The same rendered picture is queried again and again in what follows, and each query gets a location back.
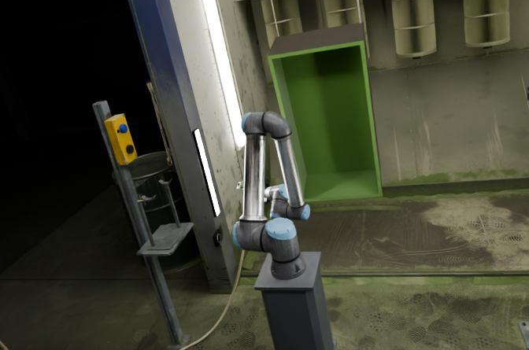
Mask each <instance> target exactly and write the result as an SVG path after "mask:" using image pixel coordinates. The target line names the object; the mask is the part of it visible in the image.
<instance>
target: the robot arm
mask: <svg viewBox="0 0 529 350"><path fill-rule="evenodd" d="M241 129H242V132H243V133H244V134H245V137H246V145H245V172H244V199H243V215H242V216H241V217H240V218H239V222H237V223H236V225H235V226H234V228H233V233H232V236H233V241H234V243H235V246H236V247H237V248H238V249H243V250H246V251H254V252H268V253H271V255H272V263H271V272H272V276H273V277H275V278H278V279H280V280H290V279H293V278H297V277H299V276H300V275H302V274H303V273H304V272H305V270H306V262H305V259H304V258H303V256H302V255H301V253H300V249H299V245H298V238H297V234H296V229H295V227H294V224H293V222H292V221H291V220H290V219H296V220H307V219H308V218H309V214H310V207H309V205H307V204H305V200H304V197H303V193H302V189H301V183H300V179H299V175H298V169H297V165H296V161H295V157H294V151H293V147H292V143H291V139H290V137H291V135H292V130H291V127H290V124H289V123H288V122H287V121H286V120H285V119H284V118H283V117H282V116H281V115H280V114H278V113H276V112H272V111H267V112H248V113H247V114H245V115H244V116H243V118H242V121H241ZM266 133H269V134H270V135H271V138H272V139H274V140H275V142H276V148H277V152H278V155H279V162H280V165H281V168H282V173H283V178H284V182H285V184H280V185H278V186H270V184H269V181H268V179H265V143H266ZM288 199H289V202H290V203H289V204H288V203H287V202H288ZM271 202H272V208H271V211H270V218H271V219H272V220H269V221H268V219H267V218H266V217H265V215H264V205H265V204H268V203H271Z"/></svg>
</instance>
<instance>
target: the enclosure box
mask: <svg viewBox="0 0 529 350"><path fill-rule="evenodd" d="M267 57H268V63H269V67H270V70H271V74H272V79H273V83H274V86H275V90H276V96H277V99H278V102H279V108H280V112H281V116H282V117H283V118H284V119H285V120H286V121H287V122H288V123H289V124H290V127H291V130H292V135H291V137H290V139H291V143H292V147H293V151H294V157H295V161H296V165H297V169H298V175H299V179H300V183H301V189H302V193H303V197H304V200H305V202H306V201H329V200H340V199H352V198H364V197H382V196H383V190H382V177H381V167H380V159H379V147H378V140H377V134H376V126H375V114H374V107H373V100H372V88H371V80H370V74H369V67H368V55H367V47H366V41H365V33H364V22H361V23H355V24H347V25H342V26H338V27H333V28H324V29H320V30H315V31H306V32H302V33H297V34H292V35H284V36H279V37H276V38H275V40H274V42H273V44H272V47H271V49H270V51H269V53H268V56H267Z"/></svg>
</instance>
